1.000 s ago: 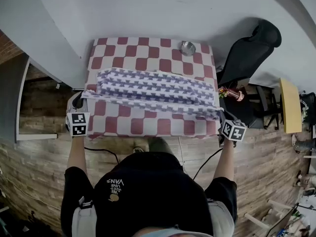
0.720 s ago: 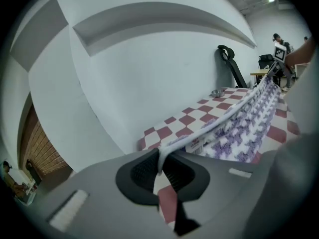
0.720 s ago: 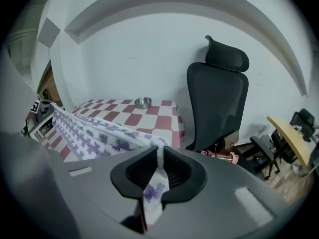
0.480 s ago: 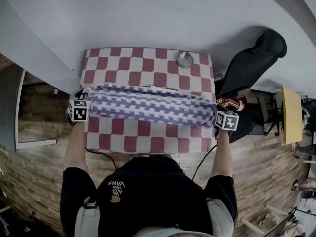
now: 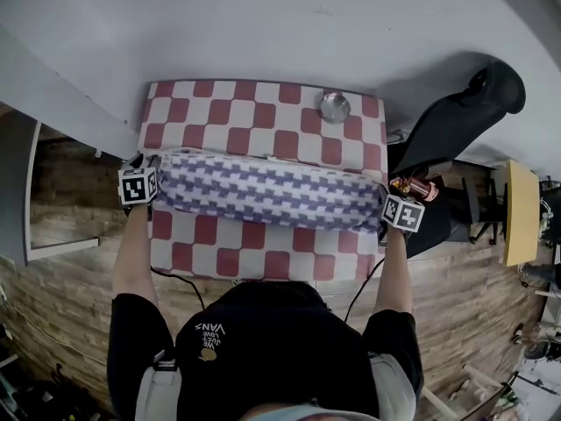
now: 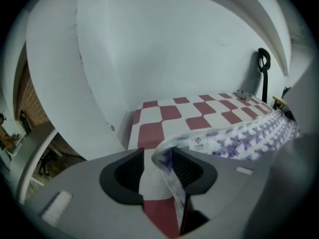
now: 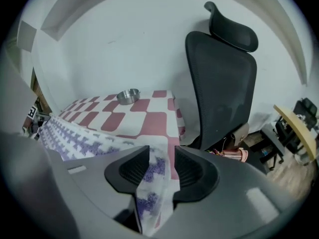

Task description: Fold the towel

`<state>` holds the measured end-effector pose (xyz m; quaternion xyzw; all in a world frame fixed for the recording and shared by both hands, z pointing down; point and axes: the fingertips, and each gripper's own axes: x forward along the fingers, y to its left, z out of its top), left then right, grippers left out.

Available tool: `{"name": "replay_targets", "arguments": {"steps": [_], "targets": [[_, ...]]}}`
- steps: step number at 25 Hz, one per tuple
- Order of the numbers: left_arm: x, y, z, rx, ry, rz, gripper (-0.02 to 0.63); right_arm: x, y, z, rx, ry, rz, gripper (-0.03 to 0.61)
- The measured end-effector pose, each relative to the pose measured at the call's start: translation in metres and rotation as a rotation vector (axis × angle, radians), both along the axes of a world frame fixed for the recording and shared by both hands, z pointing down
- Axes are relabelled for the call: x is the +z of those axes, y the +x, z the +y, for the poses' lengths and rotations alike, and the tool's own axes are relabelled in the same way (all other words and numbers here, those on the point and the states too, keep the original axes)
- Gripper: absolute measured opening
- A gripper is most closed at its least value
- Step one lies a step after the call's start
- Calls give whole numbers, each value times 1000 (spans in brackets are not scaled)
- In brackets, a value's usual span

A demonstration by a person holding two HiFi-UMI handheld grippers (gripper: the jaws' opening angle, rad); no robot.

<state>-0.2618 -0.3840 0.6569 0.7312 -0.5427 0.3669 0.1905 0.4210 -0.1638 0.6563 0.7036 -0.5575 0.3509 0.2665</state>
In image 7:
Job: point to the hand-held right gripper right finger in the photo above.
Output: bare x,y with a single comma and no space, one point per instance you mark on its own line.
236,183

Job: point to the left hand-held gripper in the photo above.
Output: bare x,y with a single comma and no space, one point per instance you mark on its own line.
32,112

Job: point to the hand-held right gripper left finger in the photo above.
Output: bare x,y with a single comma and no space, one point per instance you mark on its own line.
94,173

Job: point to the purple white checkered cloth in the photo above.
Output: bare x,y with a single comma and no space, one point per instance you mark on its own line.
74,143

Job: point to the pink vase with flowers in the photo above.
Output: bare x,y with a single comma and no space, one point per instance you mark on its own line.
234,154

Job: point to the black metal rack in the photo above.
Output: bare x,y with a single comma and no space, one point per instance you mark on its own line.
271,138

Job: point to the red white checked tablecloth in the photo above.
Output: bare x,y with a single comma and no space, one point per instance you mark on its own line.
139,123

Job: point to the yellow wooden desk board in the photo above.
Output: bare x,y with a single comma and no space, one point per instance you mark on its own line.
296,126

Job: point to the round metal ashtray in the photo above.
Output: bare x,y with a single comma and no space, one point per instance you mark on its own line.
128,97

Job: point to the black mesh office chair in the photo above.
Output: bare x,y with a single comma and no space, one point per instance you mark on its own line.
221,83

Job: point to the black padded chair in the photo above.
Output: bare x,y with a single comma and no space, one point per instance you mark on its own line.
305,108

